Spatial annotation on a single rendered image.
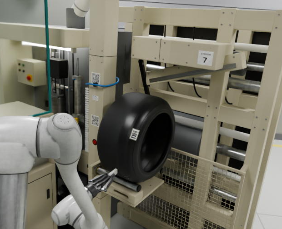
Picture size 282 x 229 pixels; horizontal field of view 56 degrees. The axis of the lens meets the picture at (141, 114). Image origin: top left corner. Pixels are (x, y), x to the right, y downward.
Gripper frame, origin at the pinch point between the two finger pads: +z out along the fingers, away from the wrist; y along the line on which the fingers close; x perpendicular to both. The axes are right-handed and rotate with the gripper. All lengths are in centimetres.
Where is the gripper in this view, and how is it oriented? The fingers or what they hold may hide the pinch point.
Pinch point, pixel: (112, 173)
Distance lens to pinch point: 158.7
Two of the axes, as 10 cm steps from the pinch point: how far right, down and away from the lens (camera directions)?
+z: 5.7, -3.5, 7.5
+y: -8.2, -2.3, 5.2
